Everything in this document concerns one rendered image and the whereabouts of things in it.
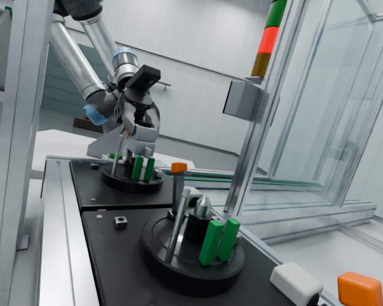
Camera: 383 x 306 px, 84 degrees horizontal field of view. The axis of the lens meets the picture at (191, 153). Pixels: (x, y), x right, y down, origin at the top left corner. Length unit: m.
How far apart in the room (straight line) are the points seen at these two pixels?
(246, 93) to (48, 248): 0.40
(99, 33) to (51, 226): 0.77
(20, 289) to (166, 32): 9.88
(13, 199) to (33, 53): 0.13
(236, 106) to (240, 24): 10.20
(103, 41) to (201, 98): 8.77
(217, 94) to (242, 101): 9.34
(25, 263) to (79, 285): 0.20
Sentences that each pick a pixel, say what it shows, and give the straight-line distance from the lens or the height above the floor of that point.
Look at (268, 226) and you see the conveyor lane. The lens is 0.62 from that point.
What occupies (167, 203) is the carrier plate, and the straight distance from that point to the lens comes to 0.43.
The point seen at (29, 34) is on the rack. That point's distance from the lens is 0.24.
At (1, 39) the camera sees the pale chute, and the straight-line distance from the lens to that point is 0.36.
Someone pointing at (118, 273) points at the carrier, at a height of 0.97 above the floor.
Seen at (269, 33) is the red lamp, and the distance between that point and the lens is 0.52.
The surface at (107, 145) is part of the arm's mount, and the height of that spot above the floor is 0.93.
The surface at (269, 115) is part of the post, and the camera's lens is 0.47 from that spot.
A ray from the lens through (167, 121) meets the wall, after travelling 9.54.
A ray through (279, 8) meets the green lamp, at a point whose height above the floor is 1.39.
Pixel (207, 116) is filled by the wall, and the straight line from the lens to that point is 9.68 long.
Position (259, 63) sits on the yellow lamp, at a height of 1.29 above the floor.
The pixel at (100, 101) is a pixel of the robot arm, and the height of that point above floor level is 1.12.
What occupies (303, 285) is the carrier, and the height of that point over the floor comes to 0.99.
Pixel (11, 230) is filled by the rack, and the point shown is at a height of 1.00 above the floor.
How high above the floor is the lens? 1.14
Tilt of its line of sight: 9 degrees down
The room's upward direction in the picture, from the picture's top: 15 degrees clockwise
